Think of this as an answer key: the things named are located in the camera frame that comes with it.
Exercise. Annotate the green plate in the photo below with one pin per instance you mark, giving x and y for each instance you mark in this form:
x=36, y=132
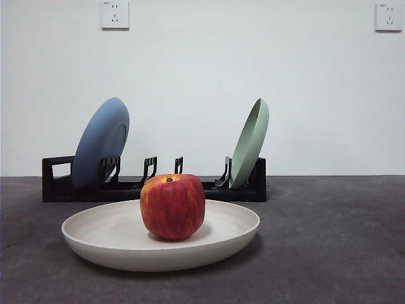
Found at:
x=250, y=149

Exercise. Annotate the red apple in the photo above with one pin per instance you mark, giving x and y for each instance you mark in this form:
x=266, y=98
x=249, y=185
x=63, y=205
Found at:
x=172, y=209

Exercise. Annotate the blue plate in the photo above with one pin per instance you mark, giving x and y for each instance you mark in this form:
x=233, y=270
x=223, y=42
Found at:
x=95, y=142

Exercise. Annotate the white wall socket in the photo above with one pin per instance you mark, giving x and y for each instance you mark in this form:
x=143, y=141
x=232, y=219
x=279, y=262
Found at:
x=115, y=16
x=386, y=17

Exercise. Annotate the black plate rack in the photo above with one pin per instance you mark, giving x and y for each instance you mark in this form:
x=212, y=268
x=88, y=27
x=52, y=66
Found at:
x=79, y=194

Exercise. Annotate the cream yellow plate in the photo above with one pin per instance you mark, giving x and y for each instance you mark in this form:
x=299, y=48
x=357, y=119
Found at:
x=104, y=240

